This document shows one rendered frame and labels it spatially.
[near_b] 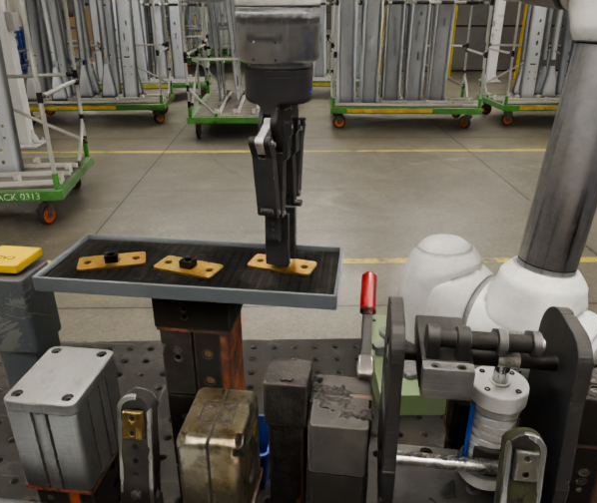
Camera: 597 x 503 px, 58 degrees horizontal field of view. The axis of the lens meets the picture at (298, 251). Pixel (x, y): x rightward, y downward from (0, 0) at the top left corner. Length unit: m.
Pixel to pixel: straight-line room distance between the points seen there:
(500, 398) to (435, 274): 0.52
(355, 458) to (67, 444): 0.29
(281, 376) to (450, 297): 0.55
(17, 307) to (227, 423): 0.36
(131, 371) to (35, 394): 0.72
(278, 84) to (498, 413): 0.41
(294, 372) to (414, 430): 0.57
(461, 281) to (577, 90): 0.39
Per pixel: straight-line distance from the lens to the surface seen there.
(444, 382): 0.54
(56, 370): 0.65
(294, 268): 0.68
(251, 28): 0.59
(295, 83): 0.60
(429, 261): 1.10
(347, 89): 7.31
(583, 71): 0.98
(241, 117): 6.50
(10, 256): 0.82
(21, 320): 0.82
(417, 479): 0.69
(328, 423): 0.58
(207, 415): 0.59
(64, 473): 0.66
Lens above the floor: 1.47
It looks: 24 degrees down
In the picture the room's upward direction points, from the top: straight up
